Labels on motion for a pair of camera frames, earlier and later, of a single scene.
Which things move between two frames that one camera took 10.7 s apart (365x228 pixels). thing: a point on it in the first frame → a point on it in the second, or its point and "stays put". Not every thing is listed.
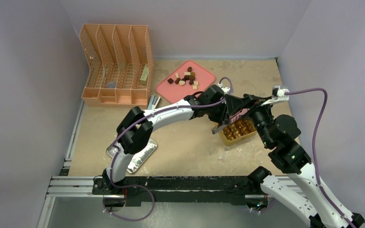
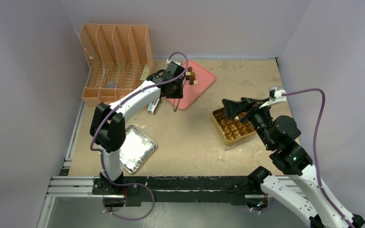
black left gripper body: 216,113 → 177,92
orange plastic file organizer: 120,61 stays put
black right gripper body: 257,110 stays put
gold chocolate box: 235,131 stays put
